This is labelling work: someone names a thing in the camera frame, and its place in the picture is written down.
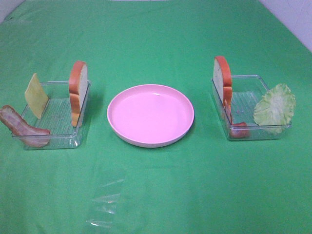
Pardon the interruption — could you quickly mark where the white bread slice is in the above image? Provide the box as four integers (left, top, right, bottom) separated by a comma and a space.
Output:
213, 56, 233, 104
69, 61, 88, 127

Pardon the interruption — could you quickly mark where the bacon strip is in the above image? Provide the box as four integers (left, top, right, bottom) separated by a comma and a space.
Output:
0, 105, 50, 148
223, 100, 250, 138

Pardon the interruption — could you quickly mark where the green lettuce leaf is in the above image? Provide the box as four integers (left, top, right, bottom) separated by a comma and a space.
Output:
253, 83, 296, 135

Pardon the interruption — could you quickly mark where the pink round plate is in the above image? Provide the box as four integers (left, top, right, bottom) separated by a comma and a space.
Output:
107, 84, 195, 148

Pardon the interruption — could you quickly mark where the clear plastic bag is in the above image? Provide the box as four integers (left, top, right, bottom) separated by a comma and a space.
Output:
84, 168, 125, 234

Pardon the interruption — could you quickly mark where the green tablecloth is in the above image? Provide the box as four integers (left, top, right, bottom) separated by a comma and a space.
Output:
0, 0, 312, 234

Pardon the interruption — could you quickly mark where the clear right plastic tray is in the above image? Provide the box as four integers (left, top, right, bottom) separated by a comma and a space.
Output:
212, 75, 292, 141

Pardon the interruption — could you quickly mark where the clear plastic tray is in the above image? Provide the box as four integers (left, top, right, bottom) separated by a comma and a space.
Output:
212, 75, 292, 141
11, 81, 91, 150

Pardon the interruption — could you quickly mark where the clear left plastic tray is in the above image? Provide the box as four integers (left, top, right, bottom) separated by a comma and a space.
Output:
11, 81, 91, 150

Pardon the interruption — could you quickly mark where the yellow cheese slice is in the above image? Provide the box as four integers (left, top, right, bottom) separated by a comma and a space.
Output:
24, 73, 49, 119

